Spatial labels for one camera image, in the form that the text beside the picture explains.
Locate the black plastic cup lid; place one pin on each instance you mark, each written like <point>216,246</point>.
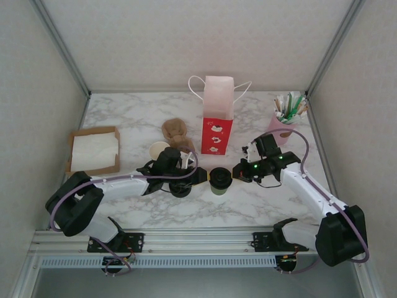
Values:
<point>180,193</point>
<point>221,177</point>

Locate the red paper gift bag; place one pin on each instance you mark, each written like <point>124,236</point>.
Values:
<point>217,139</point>

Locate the brown cardboard napkin box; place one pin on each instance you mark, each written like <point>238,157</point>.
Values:
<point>93,170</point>

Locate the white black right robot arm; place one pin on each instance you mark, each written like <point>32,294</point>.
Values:
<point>307,194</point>

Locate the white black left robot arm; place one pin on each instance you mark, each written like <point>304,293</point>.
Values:
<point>124,187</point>

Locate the nested cream paper cup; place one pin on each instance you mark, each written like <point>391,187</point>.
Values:
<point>159,151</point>

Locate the pink straw holder cup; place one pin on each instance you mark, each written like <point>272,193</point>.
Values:
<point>279,124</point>

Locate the green striped paper straw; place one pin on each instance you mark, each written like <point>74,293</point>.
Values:
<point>287,119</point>

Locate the wooden stirrer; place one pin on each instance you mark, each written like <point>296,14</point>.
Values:
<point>305,108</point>
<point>276,102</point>

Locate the dark green straw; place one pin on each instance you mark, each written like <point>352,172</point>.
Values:
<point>289,104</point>

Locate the white wrapped straw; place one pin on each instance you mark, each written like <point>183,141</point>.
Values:
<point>280,101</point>
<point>294,94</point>

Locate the white napkin stack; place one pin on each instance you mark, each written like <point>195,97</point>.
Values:
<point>93,149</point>

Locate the small circuit board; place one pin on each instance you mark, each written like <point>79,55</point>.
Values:
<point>116,262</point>
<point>288,262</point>

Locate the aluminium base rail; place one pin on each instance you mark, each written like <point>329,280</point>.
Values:
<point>198,242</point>

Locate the aluminium frame bar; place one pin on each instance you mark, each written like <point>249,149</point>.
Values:
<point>139,91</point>

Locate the aluminium frame post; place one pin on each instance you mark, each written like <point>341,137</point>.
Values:
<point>64,49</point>
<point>334,46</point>

